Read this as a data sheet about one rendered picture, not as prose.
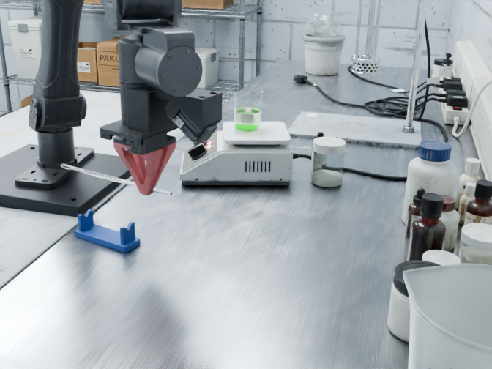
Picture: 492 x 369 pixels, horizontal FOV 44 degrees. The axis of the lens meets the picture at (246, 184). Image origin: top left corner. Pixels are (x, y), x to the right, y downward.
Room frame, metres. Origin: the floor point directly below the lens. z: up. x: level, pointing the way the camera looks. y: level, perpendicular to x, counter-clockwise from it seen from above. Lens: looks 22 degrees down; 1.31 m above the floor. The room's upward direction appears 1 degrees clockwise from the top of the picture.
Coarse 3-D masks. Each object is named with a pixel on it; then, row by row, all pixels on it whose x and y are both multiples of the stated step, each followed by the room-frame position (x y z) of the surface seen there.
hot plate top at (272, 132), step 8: (224, 128) 1.08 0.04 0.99; (232, 128) 1.08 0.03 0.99; (264, 128) 1.08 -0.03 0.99; (272, 128) 1.09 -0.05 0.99; (280, 128) 1.09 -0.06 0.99; (224, 136) 1.03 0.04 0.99; (232, 136) 1.03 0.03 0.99; (240, 136) 1.03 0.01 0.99; (248, 136) 1.03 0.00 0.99; (256, 136) 1.03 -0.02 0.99; (264, 136) 1.03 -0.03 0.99; (272, 136) 1.03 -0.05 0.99; (280, 136) 1.04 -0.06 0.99; (288, 136) 1.04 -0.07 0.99
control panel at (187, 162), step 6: (210, 138) 1.11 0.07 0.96; (216, 138) 1.09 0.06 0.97; (210, 144) 1.07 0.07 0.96; (216, 144) 1.05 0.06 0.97; (186, 150) 1.11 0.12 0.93; (210, 150) 1.03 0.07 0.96; (216, 150) 1.02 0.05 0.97; (186, 156) 1.08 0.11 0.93; (204, 156) 1.02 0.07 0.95; (186, 162) 1.04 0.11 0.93; (192, 162) 1.02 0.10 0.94
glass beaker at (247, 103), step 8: (240, 88) 1.09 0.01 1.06; (240, 96) 1.08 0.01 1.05; (248, 96) 1.09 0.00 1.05; (256, 96) 1.08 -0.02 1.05; (240, 104) 1.04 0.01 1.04; (248, 104) 1.04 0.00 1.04; (256, 104) 1.04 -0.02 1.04; (240, 112) 1.04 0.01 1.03; (248, 112) 1.04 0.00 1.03; (256, 112) 1.05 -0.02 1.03; (240, 120) 1.04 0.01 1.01; (248, 120) 1.04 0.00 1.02; (256, 120) 1.05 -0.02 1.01; (240, 128) 1.04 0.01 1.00; (248, 128) 1.04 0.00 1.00; (256, 128) 1.05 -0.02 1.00
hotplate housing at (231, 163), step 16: (224, 144) 1.04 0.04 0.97; (240, 144) 1.03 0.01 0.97; (256, 144) 1.03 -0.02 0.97; (272, 144) 1.03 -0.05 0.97; (288, 144) 1.06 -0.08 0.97; (208, 160) 1.00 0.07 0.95; (224, 160) 1.00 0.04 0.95; (240, 160) 1.01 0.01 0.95; (256, 160) 1.01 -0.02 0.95; (272, 160) 1.01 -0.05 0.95; (288, 160) 1.01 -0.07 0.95; (192, 176) 1.00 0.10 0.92; (208, 176) 1.00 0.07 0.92; (224, 176) 1.00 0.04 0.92; (240, 176) 1.01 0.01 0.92; (256, 176) 1.01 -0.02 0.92; (272, 176) 1.01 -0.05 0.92; (288, 176) 1.01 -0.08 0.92
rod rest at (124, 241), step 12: (84, 216) 0.80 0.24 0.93; (84, 228) 0.80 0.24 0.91; (96, 228) 0.81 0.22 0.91; (108, 228) 0.81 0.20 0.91; (120, 228) 0.76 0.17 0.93; (132, 228) 0.77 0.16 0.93; (96, 240) 0.78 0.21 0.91; (108, 240) 0.77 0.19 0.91; (120, 240) 0.77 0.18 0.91; (132, 240) 0.77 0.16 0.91
